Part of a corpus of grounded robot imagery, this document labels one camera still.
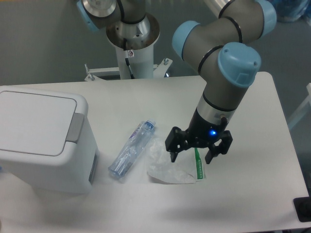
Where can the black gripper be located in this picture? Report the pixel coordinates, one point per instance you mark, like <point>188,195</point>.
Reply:
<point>200,134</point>

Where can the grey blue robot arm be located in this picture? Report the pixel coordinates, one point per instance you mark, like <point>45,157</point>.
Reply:
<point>219,52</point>

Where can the white frame at right edge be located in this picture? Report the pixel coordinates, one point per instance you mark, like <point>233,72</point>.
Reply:
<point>301,110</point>

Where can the crushed clear plastic bottle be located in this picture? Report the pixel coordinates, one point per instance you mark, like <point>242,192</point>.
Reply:
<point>132,149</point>

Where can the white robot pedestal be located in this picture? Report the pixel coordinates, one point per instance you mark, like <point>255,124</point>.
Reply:
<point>135,41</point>

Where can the black clamp at table edge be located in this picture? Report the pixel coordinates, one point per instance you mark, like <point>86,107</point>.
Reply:
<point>303,208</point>

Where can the white metal base frame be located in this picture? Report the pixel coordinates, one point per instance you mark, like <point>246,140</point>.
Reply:
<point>129,71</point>

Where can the white green plastic bag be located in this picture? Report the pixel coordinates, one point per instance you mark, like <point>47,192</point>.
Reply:
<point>188,167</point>

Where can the white push-top trash can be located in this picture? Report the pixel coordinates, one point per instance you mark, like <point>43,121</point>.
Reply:
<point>46,139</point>

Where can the blue plastic bag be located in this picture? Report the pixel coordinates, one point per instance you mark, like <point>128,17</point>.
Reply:
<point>289,10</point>

